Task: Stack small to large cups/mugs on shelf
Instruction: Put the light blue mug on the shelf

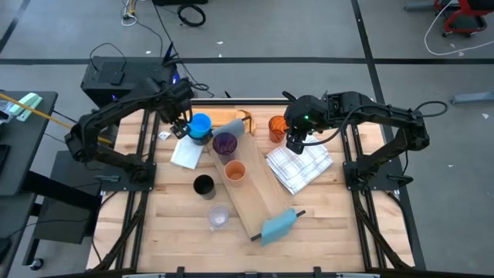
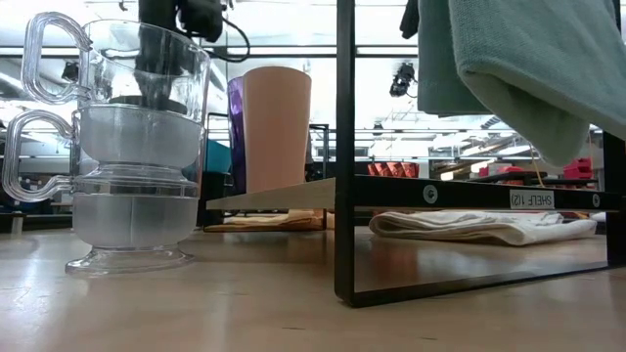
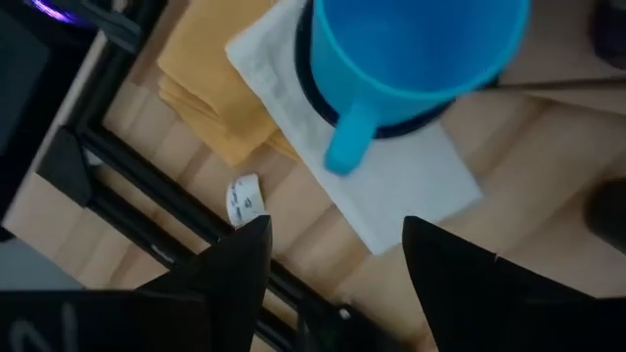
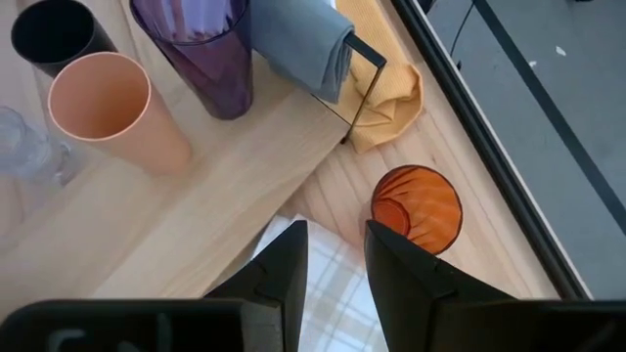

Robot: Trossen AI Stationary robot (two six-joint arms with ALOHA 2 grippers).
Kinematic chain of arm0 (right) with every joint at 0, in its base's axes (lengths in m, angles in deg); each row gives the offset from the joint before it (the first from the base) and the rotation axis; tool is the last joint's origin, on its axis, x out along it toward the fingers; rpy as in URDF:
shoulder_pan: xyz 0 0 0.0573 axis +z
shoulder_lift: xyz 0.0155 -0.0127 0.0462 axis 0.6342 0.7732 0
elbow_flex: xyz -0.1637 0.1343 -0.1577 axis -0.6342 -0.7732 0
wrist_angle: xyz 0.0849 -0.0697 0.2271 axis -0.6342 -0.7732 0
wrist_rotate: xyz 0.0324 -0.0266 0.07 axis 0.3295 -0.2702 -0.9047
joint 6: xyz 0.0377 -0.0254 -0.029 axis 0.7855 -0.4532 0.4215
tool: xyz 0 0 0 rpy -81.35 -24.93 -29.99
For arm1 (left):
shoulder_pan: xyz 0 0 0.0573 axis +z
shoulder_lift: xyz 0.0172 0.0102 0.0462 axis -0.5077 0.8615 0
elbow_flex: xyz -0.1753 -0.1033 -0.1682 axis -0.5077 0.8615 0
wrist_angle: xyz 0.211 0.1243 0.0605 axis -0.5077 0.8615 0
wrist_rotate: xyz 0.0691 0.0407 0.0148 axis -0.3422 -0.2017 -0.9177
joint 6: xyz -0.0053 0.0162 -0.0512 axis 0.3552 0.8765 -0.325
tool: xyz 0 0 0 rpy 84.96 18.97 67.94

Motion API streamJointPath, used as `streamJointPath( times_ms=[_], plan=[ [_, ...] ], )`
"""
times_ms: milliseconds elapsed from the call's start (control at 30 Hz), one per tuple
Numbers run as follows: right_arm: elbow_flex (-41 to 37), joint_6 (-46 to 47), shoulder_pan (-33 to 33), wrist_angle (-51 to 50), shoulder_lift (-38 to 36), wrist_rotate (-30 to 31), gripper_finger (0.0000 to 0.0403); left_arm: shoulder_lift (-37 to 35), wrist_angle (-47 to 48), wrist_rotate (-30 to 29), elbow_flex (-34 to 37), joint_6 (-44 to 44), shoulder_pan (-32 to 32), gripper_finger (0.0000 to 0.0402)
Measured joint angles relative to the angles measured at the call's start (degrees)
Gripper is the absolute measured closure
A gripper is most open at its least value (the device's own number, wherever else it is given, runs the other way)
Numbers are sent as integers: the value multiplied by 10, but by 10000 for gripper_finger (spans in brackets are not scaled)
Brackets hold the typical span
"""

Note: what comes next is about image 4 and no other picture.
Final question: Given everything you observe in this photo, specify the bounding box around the black table rail frame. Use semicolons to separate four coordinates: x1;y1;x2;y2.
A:
390;0;594;300

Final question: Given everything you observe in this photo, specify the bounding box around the yellow cloth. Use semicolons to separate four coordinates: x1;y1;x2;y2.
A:
335;0;425;155

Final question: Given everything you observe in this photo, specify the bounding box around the orange translucent tumbler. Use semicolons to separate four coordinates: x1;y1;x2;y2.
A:
370;164;464;256

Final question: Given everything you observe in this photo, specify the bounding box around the wooden shelf with black frame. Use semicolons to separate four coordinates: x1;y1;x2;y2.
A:
0;0;388;314

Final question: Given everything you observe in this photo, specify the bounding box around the purple translucent tumbler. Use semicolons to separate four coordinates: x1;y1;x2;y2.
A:
129;0;255;121

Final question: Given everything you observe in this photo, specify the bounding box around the black cup without handle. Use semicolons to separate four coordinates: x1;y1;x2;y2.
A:
10;0;118;79

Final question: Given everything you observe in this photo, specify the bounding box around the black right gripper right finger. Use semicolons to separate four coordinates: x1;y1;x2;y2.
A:
364;220;514;352

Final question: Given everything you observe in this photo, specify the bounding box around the peach plastic cup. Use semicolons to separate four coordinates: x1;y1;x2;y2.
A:
47;51;193;178

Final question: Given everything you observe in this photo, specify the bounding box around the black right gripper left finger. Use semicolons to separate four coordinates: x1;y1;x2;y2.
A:
204;220;309;352

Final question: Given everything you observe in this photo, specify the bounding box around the clear plastic mug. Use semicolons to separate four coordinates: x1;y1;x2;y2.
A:
0;106;77;236

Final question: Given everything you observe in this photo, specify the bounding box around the white plaid cloth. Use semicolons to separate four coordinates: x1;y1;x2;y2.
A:
251;214;390;352

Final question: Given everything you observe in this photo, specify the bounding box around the grey cloth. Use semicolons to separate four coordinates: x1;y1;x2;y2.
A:
248;0;356;104

